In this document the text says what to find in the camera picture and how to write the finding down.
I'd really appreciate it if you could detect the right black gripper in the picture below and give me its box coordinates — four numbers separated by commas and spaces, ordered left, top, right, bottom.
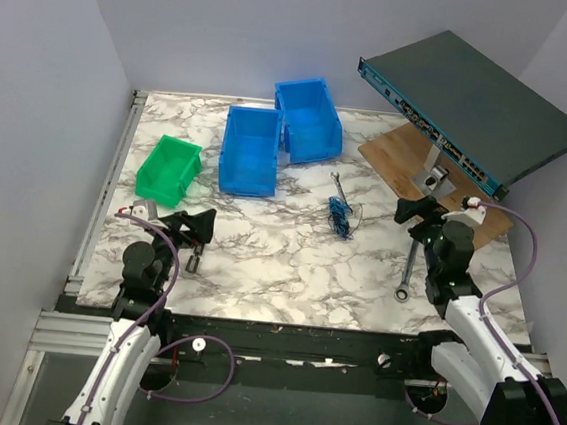
390, 191, 456, 276

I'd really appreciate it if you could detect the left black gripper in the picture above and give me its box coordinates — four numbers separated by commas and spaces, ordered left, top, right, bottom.
141, 202, 215, 295

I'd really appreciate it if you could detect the blue cable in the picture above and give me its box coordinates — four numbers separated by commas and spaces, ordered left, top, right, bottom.
323, 194, 366, 245

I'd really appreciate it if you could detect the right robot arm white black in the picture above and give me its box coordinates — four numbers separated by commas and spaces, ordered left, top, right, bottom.
394, 195, 567, 425

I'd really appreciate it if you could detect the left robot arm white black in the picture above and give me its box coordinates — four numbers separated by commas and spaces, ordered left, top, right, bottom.
44, 204, 217, 425

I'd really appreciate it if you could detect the green plastic bin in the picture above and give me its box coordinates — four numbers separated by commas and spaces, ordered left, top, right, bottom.
135, 135, 202, 209

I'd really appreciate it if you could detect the large ratchet wrench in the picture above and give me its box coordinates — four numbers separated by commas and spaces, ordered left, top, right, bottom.
394, 240, 419, 303

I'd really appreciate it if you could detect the wooden board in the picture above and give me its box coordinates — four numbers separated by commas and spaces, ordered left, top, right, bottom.
359, 123, 513, 249

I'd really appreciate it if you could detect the blue plastic bin left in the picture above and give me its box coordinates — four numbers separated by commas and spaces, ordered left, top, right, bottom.
218, 105, 283, 197

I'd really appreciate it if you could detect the blue plastic bin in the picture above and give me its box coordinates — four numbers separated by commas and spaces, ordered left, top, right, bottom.
274, 78, 343, 164
218, 105, 283, 197

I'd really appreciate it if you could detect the small silver wrench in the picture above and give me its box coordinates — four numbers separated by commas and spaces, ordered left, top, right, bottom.
330, 171, 353, 213

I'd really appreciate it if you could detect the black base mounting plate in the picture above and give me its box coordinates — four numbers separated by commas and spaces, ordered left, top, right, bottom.
47, 293, 474, 408

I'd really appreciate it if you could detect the blue plastic bin right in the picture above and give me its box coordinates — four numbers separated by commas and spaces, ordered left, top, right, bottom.
274, 78, 343, 164

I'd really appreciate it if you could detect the black T-handle tool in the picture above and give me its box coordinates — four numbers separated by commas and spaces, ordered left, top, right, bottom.
185, 244, 205, 274

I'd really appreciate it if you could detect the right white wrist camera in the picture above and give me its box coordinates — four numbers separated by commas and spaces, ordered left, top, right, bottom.
442, 196, 487, 229

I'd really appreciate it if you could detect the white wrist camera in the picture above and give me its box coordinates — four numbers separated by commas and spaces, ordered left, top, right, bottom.
130, 199, 159, 222
442, 196, 487, 229

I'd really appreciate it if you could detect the metal switch stand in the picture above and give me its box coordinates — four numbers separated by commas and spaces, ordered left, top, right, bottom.
412, 145, 456, 200

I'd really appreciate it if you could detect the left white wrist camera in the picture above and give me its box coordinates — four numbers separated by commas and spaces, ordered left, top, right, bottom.
130, 199, 159, 222

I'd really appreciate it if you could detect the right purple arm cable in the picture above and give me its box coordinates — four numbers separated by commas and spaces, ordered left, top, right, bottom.
401, 194, 567, 425

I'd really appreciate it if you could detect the aluminium frame rail left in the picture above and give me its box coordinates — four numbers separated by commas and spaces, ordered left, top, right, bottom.
63, 90, 148, 296

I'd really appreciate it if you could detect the dark network switch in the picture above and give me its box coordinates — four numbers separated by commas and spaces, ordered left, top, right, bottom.
357, 30, 567, 201

